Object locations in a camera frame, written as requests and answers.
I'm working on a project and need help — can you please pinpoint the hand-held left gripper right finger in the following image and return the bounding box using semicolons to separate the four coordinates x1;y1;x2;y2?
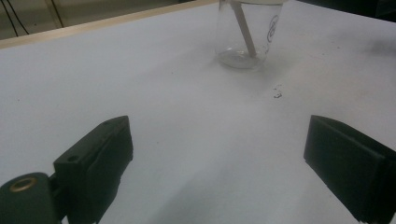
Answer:
303;115;396;224

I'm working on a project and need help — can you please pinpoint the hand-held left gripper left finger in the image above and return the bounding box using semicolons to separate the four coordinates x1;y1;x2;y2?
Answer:
52;115;134;224

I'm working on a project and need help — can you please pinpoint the clear plastic cup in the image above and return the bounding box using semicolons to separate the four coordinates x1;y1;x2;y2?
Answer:
214;0;285;72

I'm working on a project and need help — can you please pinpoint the white table cover sheet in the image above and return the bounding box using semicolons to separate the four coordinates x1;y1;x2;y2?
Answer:
0;0;396;224

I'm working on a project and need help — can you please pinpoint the wooden table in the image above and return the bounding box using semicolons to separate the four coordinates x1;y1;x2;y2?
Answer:
0;0;219;50

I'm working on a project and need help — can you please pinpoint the pale stick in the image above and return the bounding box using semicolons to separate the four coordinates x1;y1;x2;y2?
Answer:
229;0;258;59

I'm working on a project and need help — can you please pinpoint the black wall cable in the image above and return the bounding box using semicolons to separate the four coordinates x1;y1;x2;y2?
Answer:
0;0;21;37
6;0;31;35

